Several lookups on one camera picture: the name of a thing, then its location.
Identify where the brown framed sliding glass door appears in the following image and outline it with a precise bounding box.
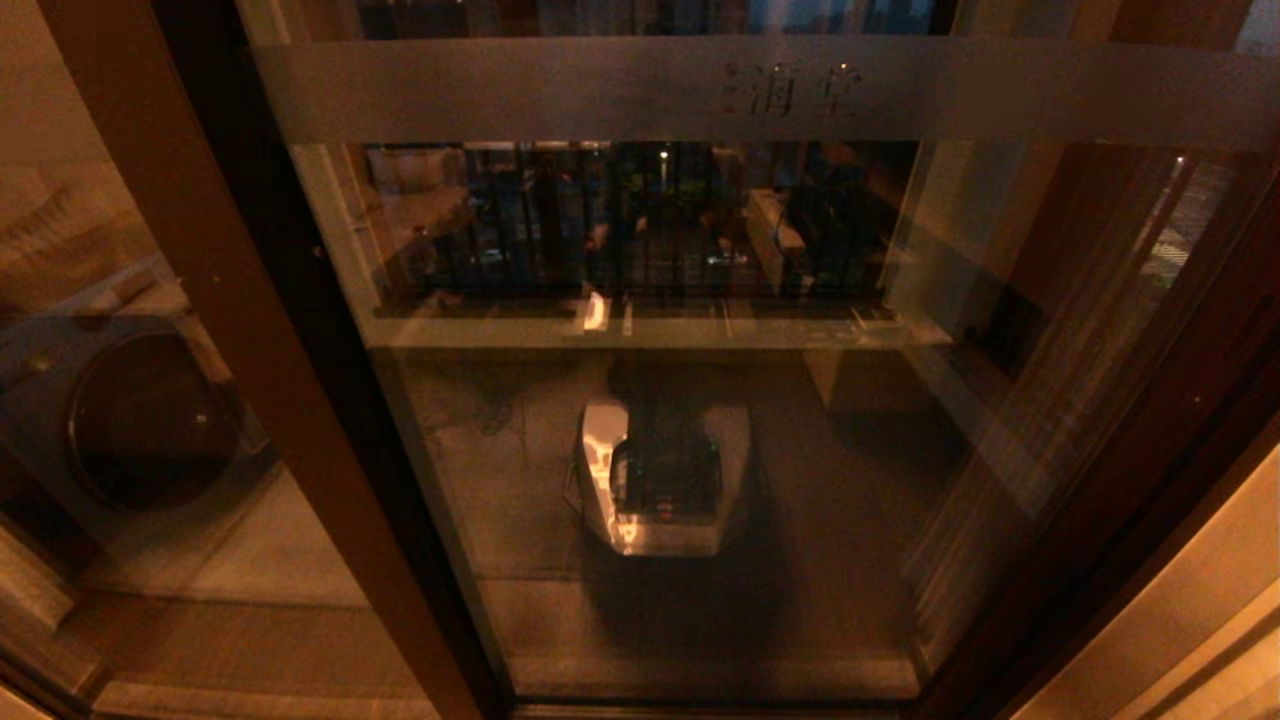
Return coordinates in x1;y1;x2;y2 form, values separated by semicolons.
150;0;1280;720

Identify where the black balcony railing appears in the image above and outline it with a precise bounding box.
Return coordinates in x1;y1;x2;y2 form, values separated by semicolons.
365;140;916;301

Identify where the dark brown door jamb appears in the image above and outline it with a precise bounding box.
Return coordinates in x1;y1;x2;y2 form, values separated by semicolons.
960;390;1280;720

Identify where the brown framed fixed glass panel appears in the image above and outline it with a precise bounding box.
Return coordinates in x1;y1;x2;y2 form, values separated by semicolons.
0;0;511;720

